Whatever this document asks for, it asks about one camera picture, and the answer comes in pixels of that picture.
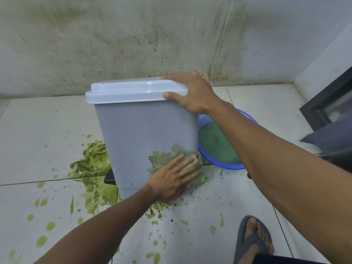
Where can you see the grey pedal bin white lid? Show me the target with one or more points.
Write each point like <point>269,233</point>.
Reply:
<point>137,129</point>

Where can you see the person's left forearm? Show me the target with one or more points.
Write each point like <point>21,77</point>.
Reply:
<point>96,230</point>

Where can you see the person's right sandalled foot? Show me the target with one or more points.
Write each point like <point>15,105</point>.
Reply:
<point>254,239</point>

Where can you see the person's right hand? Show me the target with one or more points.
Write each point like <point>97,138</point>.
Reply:
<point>196,93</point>

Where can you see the blue plastic basin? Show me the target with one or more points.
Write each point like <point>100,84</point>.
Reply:
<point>217,145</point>

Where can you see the green stained cleaning cloth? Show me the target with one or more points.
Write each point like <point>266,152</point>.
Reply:
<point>162,159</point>

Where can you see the black framed glass door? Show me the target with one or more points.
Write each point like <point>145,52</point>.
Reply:
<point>321,104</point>

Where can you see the person's right forearm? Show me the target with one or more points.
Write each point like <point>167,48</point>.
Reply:
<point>288,162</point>

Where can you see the person's dark trouser leg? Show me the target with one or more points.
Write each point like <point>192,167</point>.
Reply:
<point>286,259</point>

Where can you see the person's left hand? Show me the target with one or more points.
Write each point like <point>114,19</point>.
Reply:
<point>173,181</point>

